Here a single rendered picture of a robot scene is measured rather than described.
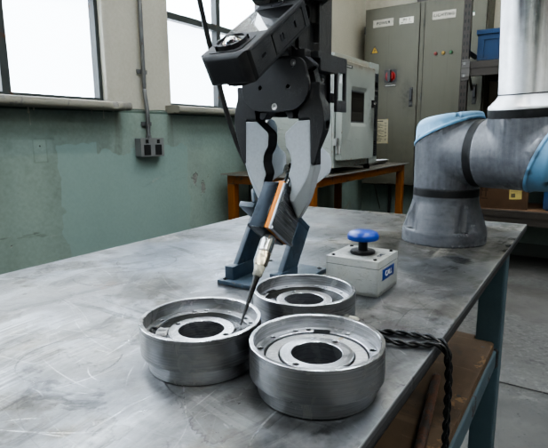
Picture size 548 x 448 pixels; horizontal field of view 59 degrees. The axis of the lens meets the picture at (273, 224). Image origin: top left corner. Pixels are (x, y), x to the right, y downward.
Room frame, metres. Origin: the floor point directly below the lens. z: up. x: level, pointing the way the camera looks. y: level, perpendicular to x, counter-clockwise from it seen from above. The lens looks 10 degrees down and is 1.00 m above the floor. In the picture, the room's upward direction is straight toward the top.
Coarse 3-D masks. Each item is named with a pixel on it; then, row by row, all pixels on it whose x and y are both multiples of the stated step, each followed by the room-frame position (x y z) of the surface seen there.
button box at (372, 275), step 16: (336, 256) 0.59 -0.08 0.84; (352, 256) 0.59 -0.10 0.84; (368, 256) 0.59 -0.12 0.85; (384, 256) 0.59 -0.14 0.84; (336, 272) 0.59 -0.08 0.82; (352, 272) 0.58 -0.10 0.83; (368, 272) 0.57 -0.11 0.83; (384, 272) 0.58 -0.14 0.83; (368, 288) 0.57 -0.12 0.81; (384, 288) 0.58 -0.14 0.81
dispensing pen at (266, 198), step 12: (288, 168) 0.47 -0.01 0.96; (288, 180) 0.47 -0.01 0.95; (264, 192) 0.45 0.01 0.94; (264, 204) 0.44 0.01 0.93; (252, 216) 0.44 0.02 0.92; (264, 216) 0.43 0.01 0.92; (252, 228) 0.44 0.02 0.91; (264, 228) 0.43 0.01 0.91; (264, 240) 0.44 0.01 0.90; (276, 240) 0.45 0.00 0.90; (264, 252) 0.43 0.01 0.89; (264, 264) 0.43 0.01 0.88; (252, 288) 0.42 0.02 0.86
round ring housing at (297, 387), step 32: (288, 320) 0.40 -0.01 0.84; (320, 320) 0.40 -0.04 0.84; (352, 320) 0.39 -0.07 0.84; (256, 352) 0.33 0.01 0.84; (288, 352) 0.35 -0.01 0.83; (320, 352) 0.37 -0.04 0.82; (352, 352) 0.35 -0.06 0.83; (384, 352) 0.33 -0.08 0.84; (256, 384) 0.33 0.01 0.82; (288, 384) 0.30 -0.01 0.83; (320, 384) 0.30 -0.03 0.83; (352, 384) 0.30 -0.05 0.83; (320, 416) 0.31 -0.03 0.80
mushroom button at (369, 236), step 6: (348, 234) 0.61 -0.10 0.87; (354, 234) 0.60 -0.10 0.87; (360, 234) 0.59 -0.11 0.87; (366, 234) 0.59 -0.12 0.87; (372, 234) 0.59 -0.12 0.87; (354, 240) 0.59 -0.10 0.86; (360, 240) 0.59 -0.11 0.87; (366, 240) 0.59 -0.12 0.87; (372, 240) 0.59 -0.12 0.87; (360, 246) 0.60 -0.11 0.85; (366, 246) 0.60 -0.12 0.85
